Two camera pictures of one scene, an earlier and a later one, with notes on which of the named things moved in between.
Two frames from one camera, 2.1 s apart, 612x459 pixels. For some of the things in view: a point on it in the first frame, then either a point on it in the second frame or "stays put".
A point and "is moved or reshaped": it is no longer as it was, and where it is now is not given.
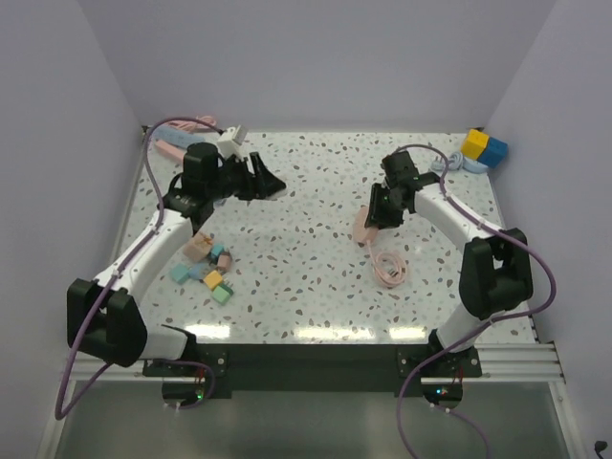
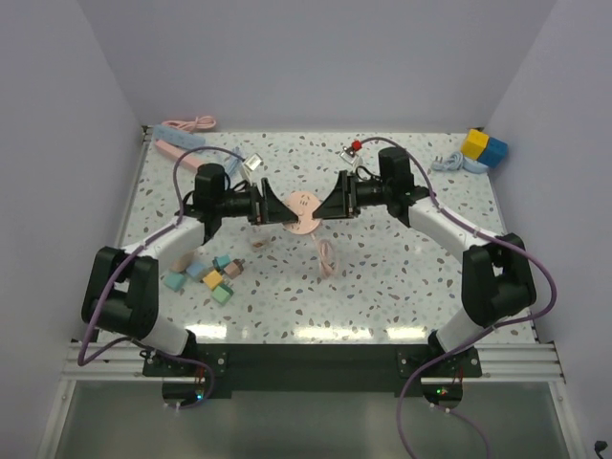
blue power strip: x=179 y=138 stays put
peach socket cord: x=389 y=267 → x=328 y=260
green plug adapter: x=222 y=294 stays put
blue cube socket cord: x=455 y=162 stays put
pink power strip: x=169 y=150 stays put
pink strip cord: x=190 y=126 stays put
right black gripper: x=375 y=215 → x=342 y=202
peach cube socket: x=361 y=233 → x=302 y=204
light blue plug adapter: x=179 y=273 → x=175 y=281
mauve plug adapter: x=224 y=261 → x=234 y=268
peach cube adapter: x=198 y=247 is moved or reshaped
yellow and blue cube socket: x=487 y=150 stays put
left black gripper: x=269 y=183 → x=274 y=210
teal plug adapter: x=216 y=251 → x=221 y=261
